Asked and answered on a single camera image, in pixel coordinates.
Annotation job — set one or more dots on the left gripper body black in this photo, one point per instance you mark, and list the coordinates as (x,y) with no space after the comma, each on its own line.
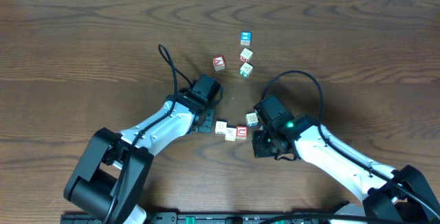
(206,122)

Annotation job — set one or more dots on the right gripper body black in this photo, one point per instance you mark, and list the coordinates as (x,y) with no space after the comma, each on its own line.
(265,145)

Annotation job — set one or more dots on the blue-edged number 3 block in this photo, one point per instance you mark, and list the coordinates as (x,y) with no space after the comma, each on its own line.
(252,119)

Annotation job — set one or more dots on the cream block with yellow side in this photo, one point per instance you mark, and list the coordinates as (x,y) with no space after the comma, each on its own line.
(220,127)

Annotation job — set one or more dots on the red U wooden block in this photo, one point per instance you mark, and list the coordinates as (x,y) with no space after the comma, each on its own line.
(241,132)

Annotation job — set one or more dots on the cream wooden block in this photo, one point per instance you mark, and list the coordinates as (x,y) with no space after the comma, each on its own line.
(230,134)

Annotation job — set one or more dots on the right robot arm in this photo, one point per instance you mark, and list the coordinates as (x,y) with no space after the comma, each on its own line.
(387,194)

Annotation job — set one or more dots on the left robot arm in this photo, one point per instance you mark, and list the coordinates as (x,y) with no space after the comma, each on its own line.
(109,177)

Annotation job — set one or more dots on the red A wooden block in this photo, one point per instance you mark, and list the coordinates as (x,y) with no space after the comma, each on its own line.
(219,63)

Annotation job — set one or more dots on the green J wooden block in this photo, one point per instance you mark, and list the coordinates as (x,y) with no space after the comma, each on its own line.
(246,69)

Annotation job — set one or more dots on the red M wooden block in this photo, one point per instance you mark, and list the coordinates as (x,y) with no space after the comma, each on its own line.
(246,55)

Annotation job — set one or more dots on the blue-top wooden block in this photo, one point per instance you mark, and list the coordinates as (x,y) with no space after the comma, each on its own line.
(246,38)

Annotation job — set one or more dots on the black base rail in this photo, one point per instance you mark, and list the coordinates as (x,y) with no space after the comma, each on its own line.
(174,218)

